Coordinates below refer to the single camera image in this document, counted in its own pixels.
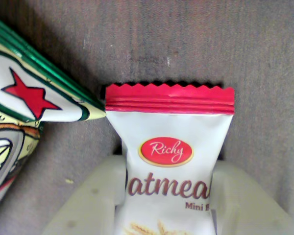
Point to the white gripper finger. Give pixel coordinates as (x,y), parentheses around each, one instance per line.
(247,208)
(88,195)

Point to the small red white candy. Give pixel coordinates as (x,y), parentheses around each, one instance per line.
(169,127)

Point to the green cartoon snack stick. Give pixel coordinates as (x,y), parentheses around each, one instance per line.
(27,102)

